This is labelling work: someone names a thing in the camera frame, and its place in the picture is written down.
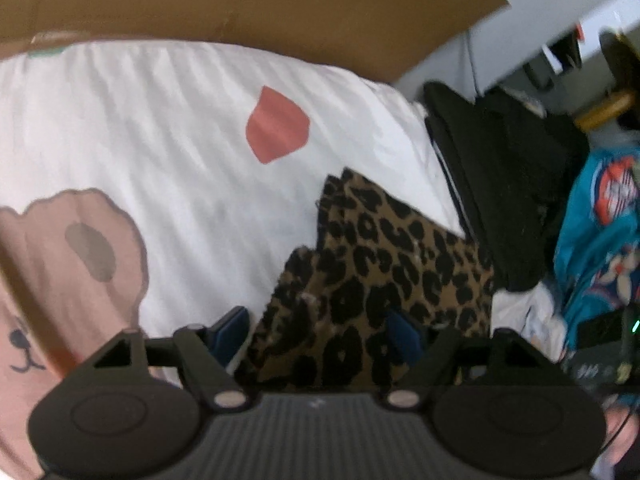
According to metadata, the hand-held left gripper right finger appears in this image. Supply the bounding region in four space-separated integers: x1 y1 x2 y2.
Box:
386 307 551 411

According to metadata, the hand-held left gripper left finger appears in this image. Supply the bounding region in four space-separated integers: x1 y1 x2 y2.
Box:
92 306 251 411

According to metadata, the leopard print skirt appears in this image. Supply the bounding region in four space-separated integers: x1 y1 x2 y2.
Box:
234 166 497 392

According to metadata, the black folded clothes stack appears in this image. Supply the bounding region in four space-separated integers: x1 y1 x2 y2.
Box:
422 81 556 292

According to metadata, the teal cartoon print cloth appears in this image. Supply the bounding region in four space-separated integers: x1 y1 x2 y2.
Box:
552 146 640 366

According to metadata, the black cloth pile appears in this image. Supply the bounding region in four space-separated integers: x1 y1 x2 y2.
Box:
475 87 592 241

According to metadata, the cream bear print bed sheet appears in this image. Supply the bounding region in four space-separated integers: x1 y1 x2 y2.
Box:
0 40 568 480

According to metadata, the round black gold-rimmed table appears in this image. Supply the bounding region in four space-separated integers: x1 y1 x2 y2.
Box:
574 30 640 132

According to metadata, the flattened cardboard sheet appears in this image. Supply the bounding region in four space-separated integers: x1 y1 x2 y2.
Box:
0 0 512 83

